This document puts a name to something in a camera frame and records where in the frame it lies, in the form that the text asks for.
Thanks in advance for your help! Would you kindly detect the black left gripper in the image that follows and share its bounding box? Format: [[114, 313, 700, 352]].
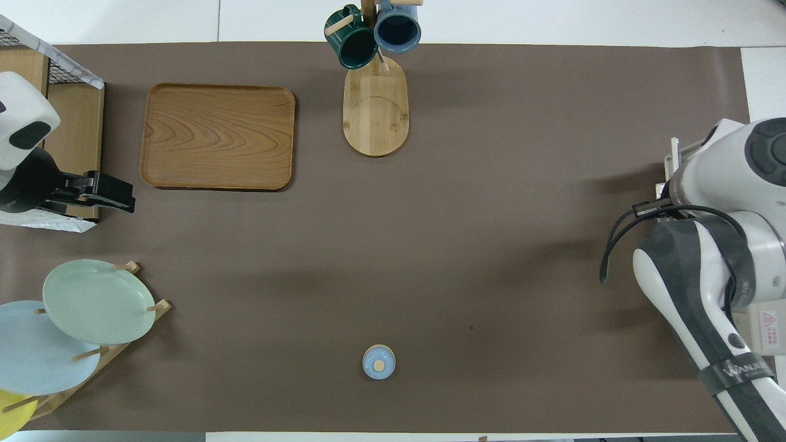
[[42, 171, 136, 214]]

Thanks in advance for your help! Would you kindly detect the glass oven door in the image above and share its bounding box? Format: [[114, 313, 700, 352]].
[[662, 138, 683, 200]]

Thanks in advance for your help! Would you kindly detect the white marbled shelf panel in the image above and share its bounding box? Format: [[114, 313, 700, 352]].
[[0, 207, 97, 233], [0, 15, 104, 90]]

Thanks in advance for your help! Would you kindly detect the wooden stepped shelf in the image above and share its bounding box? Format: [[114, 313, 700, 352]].
[[0, 48, 105, 222]]

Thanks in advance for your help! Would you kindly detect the pale green plate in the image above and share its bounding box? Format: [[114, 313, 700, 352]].
[[42, 258, 157, 346]]

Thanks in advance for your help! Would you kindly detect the wooden plate rack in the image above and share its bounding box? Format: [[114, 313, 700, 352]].
[[0, 261, 172, 424]]

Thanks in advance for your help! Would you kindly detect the rectangular wooden tray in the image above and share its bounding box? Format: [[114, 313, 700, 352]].
[[139, 83, 296, 191]]

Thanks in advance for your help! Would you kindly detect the light blue racked plate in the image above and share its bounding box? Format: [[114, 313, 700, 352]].
[[0, 300, 103, 397]]

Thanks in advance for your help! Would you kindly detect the yellow plate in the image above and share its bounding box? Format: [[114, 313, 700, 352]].
[[0, 389, 35, 437]]

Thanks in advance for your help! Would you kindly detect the wooden mug rack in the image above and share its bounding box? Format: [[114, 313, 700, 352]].
[[324, 0, 424, 158]]

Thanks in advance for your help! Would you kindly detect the dark green mug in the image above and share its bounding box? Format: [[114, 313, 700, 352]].
[[324, 5, 378, 70]]

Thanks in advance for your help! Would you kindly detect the blue mug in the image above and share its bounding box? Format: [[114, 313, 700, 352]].
[[373, 0, 422, 54]]

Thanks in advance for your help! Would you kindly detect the brown table mat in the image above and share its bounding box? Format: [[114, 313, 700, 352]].
[[0, 42, 751, 433]]

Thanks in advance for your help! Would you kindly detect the black wire grid rack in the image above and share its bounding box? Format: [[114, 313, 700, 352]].
[[0, 28, 84, 87]]

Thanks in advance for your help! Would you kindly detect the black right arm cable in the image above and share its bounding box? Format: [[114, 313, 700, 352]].
[[599, 204, 749, 308]]

